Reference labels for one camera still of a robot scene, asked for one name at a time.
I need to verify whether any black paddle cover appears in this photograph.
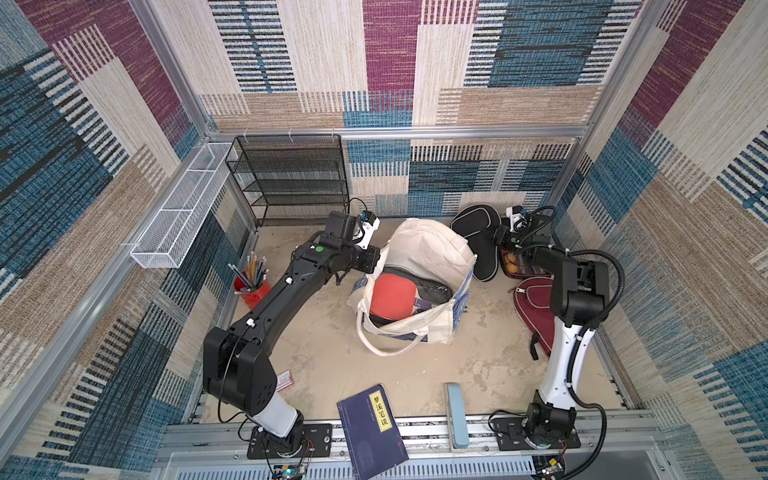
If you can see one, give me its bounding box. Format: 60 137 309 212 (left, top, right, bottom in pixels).
450 204 501 282

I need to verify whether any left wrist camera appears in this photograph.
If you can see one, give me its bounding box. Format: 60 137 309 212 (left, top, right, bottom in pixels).
353 210 380 250

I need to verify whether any black red mesh case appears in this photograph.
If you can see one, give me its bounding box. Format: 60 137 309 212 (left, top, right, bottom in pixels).
499 249 540 279

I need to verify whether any dark blue book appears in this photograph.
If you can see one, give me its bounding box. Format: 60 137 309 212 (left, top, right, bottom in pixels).
337 384 409 479

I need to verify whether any white canvas tote bag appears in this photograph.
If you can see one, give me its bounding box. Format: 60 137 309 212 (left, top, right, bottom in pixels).
347 218 476 357

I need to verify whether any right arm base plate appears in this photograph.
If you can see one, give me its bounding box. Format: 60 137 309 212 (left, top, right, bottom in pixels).
488 415 582 451

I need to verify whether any red ping pong paddle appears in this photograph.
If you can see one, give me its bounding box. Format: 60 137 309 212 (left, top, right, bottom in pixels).
369 267 453 327

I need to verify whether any white wire mesh basket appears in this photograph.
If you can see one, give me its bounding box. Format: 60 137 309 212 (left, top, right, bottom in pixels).
130 143 231 269

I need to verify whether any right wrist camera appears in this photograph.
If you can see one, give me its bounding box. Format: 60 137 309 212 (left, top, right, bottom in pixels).
505 205 533 234

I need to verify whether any light blue eraser block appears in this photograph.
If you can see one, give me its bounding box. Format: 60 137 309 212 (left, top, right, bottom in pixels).
445 382 470 450

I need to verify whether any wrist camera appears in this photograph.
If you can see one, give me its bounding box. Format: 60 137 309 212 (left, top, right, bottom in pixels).
505 205 533 234
353 210 380 250

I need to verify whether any red pencil cup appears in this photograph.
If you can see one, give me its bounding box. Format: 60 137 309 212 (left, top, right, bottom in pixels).
228 251 271 309

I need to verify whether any maroon paddle cover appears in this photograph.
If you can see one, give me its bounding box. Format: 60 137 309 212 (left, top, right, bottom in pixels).
512 276 555 361

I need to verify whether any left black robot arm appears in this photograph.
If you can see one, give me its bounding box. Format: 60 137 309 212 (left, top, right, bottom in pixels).
202 210 380 443

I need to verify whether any black wire mesh shelf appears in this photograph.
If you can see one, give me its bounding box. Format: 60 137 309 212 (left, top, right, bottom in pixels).
227 134 350 226

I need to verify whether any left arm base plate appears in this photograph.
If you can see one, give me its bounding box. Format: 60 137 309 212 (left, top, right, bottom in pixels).
246 423 333 460

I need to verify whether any small red white card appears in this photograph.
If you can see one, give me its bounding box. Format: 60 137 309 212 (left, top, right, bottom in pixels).
276 370 294 392

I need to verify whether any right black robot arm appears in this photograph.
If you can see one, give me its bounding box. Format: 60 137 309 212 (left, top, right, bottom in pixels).
490 223 618 438

